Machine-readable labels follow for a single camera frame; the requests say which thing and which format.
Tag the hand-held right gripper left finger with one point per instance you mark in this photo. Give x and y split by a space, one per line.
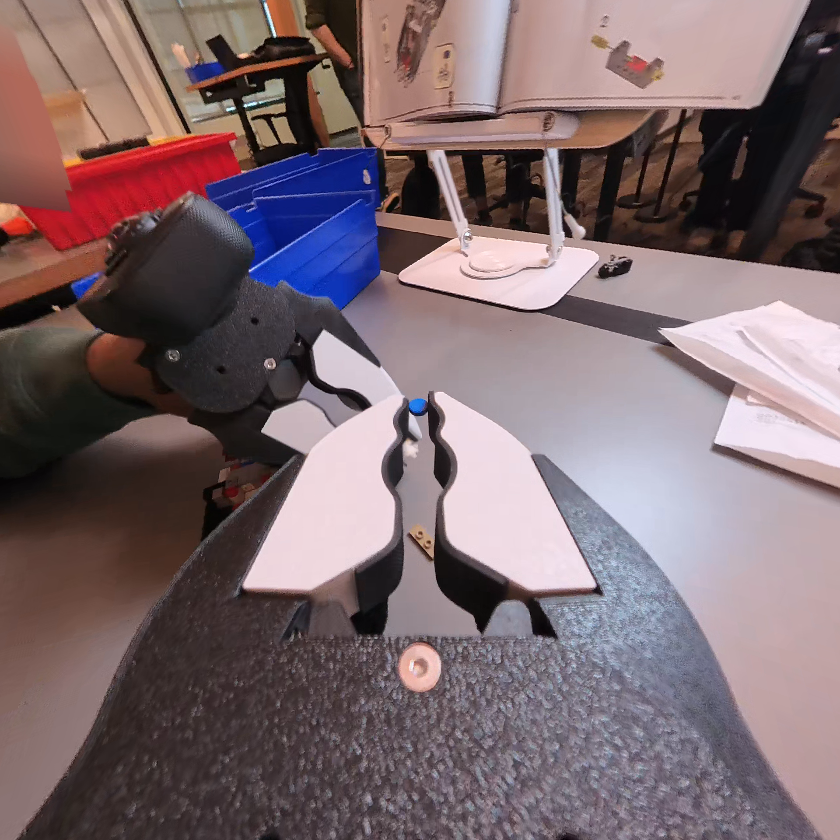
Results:
322 525

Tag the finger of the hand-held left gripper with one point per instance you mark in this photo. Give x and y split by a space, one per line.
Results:
361 368
299 427

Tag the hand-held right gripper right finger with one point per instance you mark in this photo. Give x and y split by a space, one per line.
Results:
519 525

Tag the small blue round lego piece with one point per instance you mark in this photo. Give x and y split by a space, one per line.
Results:
416 407

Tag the partly built lego car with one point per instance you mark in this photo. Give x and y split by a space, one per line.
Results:
236 488

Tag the blue plastic bin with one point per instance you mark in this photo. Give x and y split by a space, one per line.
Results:
315 250
302 177

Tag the person's left forearm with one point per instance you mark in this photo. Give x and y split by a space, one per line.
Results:
53 400

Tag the tan flat lego plate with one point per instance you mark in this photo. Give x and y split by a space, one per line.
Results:
421 538

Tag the single black lego brick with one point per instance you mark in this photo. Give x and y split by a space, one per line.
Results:
614 265

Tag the person's left hand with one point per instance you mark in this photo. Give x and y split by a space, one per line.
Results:
125 374

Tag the red plastic bin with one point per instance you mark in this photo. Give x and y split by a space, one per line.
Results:
131 190

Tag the neighbouring wooden desk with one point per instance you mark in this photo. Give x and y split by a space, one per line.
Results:
46 269

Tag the white book stand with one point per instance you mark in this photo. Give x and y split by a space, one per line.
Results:
499 269

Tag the black standing desk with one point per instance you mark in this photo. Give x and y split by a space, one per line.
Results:
263 72

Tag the white paper bags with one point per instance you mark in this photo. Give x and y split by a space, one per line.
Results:
775 381

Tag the open instruction booklet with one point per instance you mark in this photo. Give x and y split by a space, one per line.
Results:
565 53

